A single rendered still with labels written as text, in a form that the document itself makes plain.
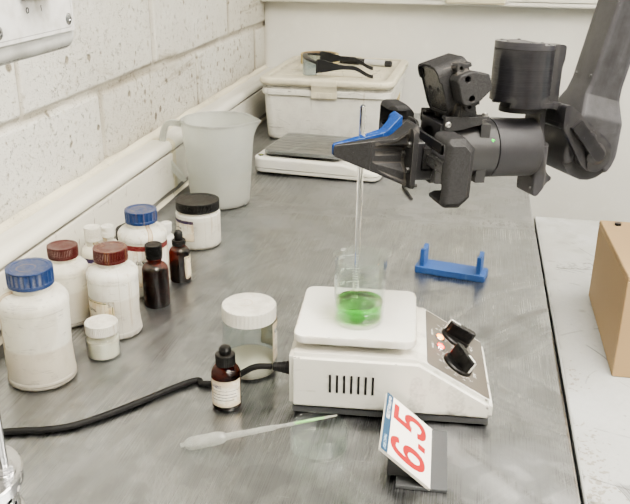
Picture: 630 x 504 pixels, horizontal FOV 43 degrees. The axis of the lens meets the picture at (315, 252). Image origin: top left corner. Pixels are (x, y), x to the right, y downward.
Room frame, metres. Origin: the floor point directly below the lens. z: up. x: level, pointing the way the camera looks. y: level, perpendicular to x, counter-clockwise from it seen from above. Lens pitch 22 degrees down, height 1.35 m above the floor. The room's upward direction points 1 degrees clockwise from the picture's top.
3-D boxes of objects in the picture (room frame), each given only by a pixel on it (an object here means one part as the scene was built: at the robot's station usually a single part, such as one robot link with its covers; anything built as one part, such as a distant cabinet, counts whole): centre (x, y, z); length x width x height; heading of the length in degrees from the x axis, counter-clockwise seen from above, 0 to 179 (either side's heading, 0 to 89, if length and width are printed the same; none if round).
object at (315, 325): (0.74, -0.04, 0.98); 0.12 x 0.12 x 0.01; 84
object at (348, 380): (0.74, -0.07, 0.94); 0.22 x 0.13 x 0.08; 84
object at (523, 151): (0.77, -0.20, 1.15); 0.07 x 0.06 x 0.09; 104
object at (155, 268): (0.94, 0.20, 0.94); 0.03 x 0.03 x 0.08
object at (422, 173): (0.75, -0.09, 1.15); 0.09 x 0.02 x 0.04; 14
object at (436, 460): (0.61, -0.09, 0.92); 0.09 x 0.06 x 0.04; 171
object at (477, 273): (1.04, -0.19, 0.92); 0.10 x 0.03 x 0.04; 69
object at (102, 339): (0.80, 0.24, 0.92); 0.04 x 0.04 x 0.04
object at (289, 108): (1.96, -0.05, 0.97); 0.37 x 0.31 x 0.14; 168
